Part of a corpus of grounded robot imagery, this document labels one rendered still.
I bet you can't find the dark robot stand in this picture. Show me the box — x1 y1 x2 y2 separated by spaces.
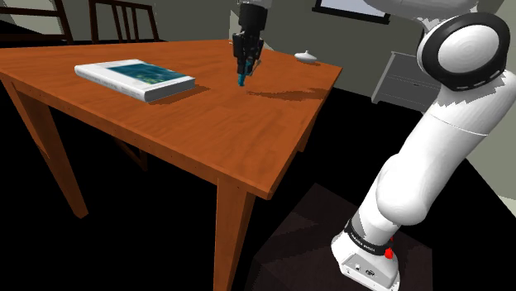
243 183 435 291

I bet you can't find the teal pen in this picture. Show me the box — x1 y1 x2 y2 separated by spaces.
236 59 260 88

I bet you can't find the brown wooden table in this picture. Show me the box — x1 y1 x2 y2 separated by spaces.
0 38 344 291

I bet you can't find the dark wooden chair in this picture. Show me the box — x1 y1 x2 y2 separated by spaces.
88 0 163 45
0 0 74 45

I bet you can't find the grey chest of drawers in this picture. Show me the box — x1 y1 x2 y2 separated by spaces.
370 50 445 114

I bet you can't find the dark framed window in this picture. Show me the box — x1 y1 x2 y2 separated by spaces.
312 0 392 26

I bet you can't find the white book with teal cover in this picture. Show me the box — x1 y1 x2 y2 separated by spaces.
74 58 197 103

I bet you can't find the small white lidded dish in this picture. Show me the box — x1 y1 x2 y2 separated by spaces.
294 50 318 64

